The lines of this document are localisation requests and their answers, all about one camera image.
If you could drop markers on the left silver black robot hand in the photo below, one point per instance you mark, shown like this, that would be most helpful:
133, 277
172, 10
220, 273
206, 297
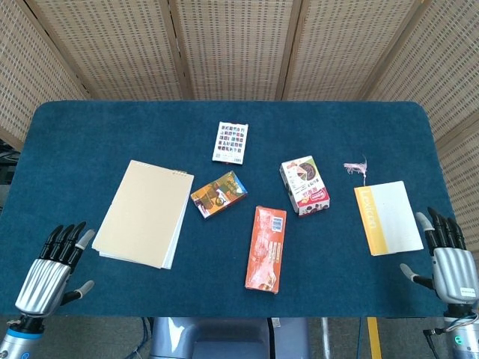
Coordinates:
43, 284

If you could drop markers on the orange blue illustrated box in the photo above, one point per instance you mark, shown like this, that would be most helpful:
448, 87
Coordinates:
219, 194

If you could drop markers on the long orange snack box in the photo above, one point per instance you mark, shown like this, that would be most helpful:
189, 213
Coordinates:
265, 250

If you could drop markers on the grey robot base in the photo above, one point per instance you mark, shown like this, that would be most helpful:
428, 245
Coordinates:
224, 340

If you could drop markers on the yellow floor tape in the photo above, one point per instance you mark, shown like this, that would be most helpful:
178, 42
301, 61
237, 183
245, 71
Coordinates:
374, 336

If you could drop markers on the pink tassel bookmark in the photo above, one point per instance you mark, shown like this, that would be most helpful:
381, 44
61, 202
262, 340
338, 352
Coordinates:
355, 167

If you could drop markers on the yellow white Lexicon book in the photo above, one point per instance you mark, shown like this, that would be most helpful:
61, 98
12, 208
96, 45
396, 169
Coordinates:
393, 217

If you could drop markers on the white picture grid card box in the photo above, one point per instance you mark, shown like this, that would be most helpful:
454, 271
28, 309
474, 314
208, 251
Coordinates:
230, 142

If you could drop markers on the tan notebook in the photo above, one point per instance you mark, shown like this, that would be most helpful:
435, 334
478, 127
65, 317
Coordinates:
142, 213

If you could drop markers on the blue carpeted table surface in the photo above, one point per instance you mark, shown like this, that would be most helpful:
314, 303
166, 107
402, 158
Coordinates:
112, 131

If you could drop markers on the dark background equipment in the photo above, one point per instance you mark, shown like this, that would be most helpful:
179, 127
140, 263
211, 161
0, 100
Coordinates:
7, 164

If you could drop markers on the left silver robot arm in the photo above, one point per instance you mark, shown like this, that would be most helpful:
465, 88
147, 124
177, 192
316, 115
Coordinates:
15, 340

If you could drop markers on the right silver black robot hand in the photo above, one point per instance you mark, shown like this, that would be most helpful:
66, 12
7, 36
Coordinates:
454, 273

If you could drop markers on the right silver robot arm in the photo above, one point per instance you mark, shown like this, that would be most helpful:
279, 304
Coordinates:
466, 340

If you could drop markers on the woven wooden folding screen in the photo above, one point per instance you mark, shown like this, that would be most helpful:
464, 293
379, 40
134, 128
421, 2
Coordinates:
239, 45

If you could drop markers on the white red cookie box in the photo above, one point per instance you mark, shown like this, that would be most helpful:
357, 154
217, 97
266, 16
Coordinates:
305, 183

